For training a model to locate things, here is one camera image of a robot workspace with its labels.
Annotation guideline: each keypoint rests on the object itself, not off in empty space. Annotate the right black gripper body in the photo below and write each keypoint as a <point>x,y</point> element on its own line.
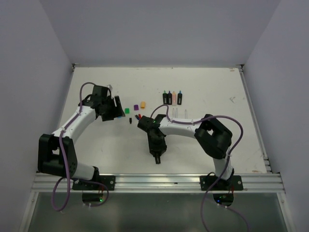
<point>156,144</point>

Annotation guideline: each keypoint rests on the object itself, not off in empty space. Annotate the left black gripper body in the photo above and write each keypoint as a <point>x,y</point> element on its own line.
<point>109,104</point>

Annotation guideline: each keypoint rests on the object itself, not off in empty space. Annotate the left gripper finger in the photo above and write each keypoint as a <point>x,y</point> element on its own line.
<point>118,112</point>
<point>108,115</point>

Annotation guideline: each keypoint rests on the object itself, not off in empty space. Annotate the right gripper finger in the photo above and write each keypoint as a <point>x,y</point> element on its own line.
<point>156,156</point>
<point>159,158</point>

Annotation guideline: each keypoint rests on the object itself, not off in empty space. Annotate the orange highlighter cap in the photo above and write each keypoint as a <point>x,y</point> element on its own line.
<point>142,104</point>

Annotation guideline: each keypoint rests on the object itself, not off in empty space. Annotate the green black highlighter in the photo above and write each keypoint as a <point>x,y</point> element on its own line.
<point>165,97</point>

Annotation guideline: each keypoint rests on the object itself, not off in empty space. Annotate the purple black highlighter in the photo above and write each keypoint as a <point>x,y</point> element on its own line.
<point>169,98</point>

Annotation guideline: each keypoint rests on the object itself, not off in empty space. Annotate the orange pink highlighter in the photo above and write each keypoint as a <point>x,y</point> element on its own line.
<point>174,98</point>

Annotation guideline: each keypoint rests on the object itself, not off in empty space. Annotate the blue black highlighter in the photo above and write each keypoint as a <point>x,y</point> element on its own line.
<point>179,98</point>

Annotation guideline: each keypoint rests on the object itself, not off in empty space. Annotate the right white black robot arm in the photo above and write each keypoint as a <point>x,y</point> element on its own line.
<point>214,138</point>

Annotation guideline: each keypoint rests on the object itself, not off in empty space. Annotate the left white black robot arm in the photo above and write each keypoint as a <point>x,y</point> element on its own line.
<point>56,153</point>

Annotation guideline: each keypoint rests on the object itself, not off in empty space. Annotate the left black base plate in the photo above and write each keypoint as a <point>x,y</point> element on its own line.
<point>100,182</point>

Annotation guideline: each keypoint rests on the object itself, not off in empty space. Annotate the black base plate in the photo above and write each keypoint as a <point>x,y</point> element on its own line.
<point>100,182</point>
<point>233,183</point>

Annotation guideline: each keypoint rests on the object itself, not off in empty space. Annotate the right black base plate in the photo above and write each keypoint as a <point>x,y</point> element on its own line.
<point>233,183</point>

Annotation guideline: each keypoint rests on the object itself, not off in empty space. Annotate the aluminium front rail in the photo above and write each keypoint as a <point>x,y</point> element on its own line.
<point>189,183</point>

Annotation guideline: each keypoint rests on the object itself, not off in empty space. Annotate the right aluminium side rail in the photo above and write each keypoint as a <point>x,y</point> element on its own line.
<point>256,126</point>

